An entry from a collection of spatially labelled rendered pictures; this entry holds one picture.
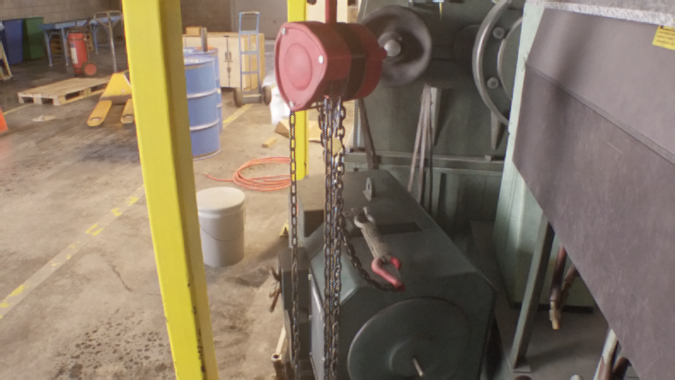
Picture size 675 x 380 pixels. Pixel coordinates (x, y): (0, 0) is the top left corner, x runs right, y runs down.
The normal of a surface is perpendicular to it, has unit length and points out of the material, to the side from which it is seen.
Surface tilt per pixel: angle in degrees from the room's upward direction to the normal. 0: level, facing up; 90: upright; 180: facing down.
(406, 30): 95
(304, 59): 81
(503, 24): 90
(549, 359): 0
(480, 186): 90
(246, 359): 0
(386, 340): 87
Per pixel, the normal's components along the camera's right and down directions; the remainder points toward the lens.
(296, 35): -0.75, 0.25
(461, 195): -0.12, 0.39
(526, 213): -0.11, 0.08
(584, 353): 0.02, -0.92
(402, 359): 0.22, 0.39
